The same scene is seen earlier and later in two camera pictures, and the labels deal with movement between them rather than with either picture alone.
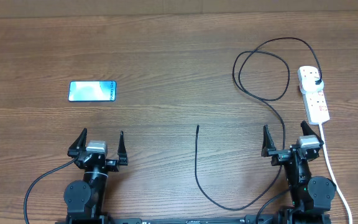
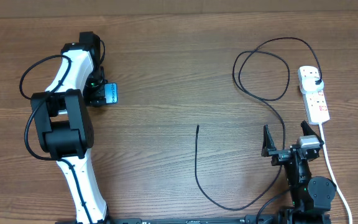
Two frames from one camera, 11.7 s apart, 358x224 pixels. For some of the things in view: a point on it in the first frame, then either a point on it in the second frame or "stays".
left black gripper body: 110,165 → 95,88
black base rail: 257,219 stays
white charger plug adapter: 307,84 stays
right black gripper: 291,154 stays
